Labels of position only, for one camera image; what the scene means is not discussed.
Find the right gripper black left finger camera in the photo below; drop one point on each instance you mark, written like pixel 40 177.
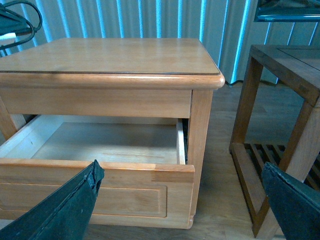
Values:
pixel 63 215

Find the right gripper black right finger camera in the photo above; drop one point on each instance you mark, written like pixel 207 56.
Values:
pixel 295 205

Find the wooden drawer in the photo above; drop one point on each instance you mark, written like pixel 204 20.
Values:
pixel 147 181

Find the white charger adapter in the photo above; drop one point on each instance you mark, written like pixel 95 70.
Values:
pixel 7 39

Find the light wooden nightstand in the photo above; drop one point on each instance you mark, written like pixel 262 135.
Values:
pixel 116 78

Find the dark wooden side table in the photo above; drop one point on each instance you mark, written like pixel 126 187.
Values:
pixel 278 122

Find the grey pleated curtain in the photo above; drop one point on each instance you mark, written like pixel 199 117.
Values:
pixel 226 28

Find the black drawer slide rail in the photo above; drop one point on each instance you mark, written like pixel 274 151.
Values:
pixel 185 122

